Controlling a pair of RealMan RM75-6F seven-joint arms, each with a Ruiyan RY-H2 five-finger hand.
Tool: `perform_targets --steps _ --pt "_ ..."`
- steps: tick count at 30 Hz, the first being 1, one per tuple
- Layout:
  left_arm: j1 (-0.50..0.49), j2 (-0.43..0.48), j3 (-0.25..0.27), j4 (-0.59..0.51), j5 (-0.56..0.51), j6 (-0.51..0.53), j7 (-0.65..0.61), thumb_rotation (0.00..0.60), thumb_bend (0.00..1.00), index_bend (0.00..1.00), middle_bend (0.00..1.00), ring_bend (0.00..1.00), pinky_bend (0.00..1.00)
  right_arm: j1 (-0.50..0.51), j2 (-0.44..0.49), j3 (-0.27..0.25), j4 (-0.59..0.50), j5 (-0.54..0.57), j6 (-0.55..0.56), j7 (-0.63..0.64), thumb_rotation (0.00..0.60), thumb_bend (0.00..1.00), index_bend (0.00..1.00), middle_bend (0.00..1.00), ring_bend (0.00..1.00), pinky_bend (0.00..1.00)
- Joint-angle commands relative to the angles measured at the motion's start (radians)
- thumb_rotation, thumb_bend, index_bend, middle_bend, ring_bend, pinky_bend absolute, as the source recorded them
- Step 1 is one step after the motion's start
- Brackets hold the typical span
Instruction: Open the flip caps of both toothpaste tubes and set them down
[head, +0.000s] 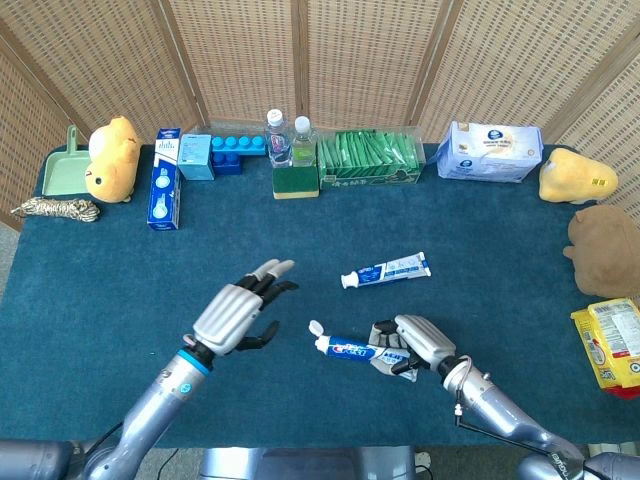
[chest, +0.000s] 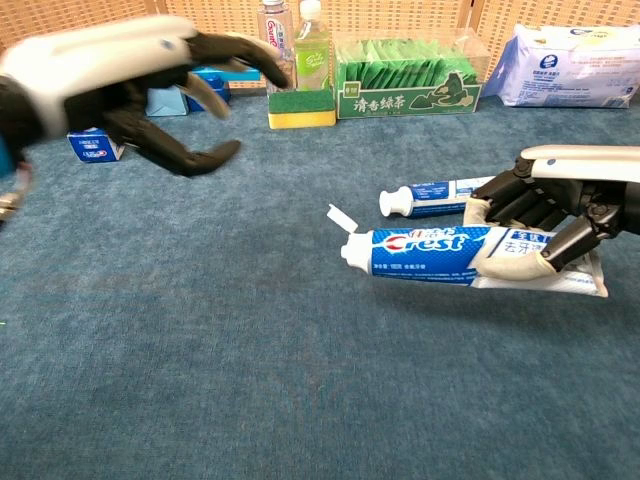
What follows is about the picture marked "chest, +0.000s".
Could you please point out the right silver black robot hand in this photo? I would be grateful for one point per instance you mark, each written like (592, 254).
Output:
(590, 165)

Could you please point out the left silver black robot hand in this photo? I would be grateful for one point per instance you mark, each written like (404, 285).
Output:
(100, 65)

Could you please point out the toothpaste tube small logo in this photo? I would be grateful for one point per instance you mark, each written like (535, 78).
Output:
(430, 197)

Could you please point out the Crest toothpaste tube large logo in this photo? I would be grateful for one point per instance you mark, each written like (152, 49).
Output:
(420, 255)

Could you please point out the long blue toothpaste box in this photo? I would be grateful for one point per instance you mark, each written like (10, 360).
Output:
(92, 147)

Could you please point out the small light blue box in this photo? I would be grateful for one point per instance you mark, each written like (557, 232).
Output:
(167, 102)

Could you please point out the white blue tissue pack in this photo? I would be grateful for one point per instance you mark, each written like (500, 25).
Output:
(570, 65)

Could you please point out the blue toy building block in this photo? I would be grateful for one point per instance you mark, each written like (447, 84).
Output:
(220, 80)

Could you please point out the clear bottle pink label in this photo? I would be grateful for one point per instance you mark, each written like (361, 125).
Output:
(280, 30)

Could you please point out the green tea sachet box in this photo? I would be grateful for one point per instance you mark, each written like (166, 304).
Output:
(400, 95)

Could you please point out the green yellow sponge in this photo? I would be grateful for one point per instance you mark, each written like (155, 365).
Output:
(302, 107)

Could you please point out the green drink bottle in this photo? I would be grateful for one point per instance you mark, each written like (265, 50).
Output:
(312, 60)

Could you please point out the woven bamboo folding screen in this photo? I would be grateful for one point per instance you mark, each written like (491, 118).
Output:
(400, 15)

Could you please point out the blue table carpet mat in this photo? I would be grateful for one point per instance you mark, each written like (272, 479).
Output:
(250, 350)

